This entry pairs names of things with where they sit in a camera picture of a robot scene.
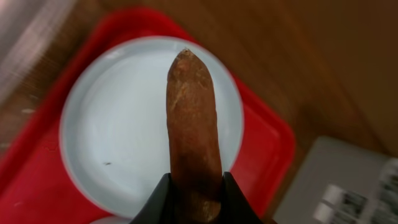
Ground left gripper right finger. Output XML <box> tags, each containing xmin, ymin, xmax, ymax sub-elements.
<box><xmin>219</xmin><ymin>172</ymin><xmax>262</xmax><ymax>224</ymax></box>

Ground large light blue plate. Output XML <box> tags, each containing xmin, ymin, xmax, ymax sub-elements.
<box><xmin>59</xmin><ymin>36</ymin><xmax>244</xmax><ymax>218</ymax></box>

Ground clear plastic bin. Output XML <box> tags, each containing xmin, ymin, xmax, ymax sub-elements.
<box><xmin>1</xmin><ymin>0</ymin><xmax>76</xmax><ymax>101</ymax></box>

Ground grey dishwasher rack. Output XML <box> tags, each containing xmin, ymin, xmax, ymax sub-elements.
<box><xmin>273</xmin><ymin>137</ymin><xmax>397</xmax><ymax>224</ymax></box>

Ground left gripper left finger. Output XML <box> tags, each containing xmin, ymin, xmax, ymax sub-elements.
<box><xmin>129</xmin><ymin>173</ymin><xmax>174</xmax><ymax>224</ymax></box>

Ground red serving tray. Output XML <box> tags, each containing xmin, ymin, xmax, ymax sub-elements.
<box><xmin>1</xmin><ymin>8</ymin><xmax>295</xmax><ymax>223</ymax></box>

